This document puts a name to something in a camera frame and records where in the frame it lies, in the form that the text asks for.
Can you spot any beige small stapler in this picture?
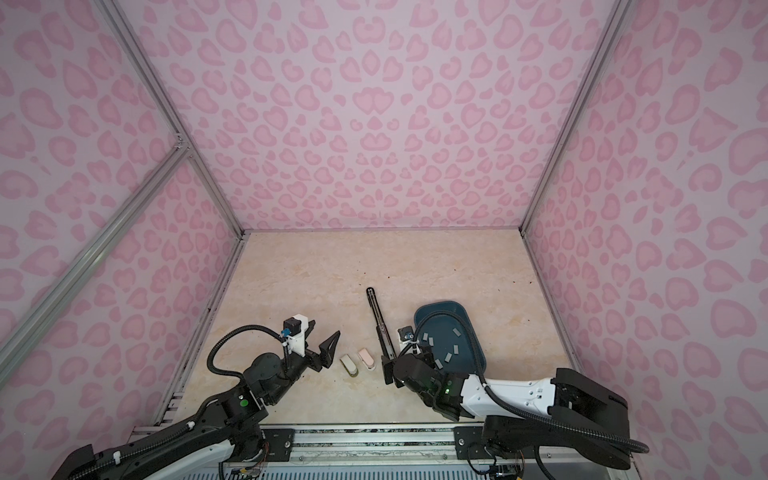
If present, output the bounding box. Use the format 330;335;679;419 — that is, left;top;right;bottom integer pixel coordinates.
340;354;359;378

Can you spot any pink small stapler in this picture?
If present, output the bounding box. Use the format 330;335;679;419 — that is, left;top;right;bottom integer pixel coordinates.
357;348;376;370

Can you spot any black stapler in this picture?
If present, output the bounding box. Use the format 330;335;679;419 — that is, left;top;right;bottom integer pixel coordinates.
366;287;396;361

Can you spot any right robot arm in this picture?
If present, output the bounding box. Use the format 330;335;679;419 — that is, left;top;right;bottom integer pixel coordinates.
385;353;631;470

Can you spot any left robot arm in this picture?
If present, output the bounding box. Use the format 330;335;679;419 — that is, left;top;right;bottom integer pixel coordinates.
53;319;341;479

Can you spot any teal plastic tray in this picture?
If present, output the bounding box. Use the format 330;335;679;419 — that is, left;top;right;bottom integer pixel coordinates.
411;300;487;375

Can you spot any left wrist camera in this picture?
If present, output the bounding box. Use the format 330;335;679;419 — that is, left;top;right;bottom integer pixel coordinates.
281;314;316;357

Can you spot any aluminium front rail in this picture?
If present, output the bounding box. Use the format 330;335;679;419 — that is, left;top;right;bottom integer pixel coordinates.
131;422;637;480

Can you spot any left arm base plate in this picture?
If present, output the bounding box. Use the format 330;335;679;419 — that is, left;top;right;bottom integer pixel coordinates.
257;427;296;463

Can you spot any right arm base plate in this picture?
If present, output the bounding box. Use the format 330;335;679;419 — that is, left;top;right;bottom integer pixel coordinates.
452;424;493;460

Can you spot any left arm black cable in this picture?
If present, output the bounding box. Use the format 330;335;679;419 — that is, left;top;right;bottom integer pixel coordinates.
59;324;289;480

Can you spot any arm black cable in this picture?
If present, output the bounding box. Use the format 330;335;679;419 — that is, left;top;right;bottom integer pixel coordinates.
410;310;650;455
59;324;289;480

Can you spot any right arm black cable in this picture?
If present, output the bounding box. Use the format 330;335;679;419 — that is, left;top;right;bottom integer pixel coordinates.
410;310;650;455

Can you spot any aluminium diagonal frame bar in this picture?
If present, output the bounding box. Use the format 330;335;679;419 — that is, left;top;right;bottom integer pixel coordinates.
1;141;189;385

